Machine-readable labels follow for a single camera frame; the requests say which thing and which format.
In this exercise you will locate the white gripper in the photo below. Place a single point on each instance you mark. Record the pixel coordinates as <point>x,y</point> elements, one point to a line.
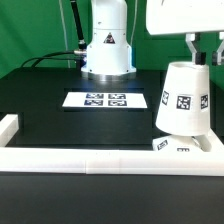
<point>188,16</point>

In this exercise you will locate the white lamp shade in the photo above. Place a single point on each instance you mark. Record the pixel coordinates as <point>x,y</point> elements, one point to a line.
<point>184,108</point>

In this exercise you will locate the white lamp base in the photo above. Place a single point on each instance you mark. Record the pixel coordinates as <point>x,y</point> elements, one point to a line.
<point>174,143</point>

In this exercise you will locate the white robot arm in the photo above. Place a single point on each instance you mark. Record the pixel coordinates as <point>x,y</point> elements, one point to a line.
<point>109,56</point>

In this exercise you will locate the white marker sheet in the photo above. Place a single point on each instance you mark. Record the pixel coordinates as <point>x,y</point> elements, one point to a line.
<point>104,100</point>

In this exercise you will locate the white U-shaped border frame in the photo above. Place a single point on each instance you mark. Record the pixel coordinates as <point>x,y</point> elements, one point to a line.
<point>50,160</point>

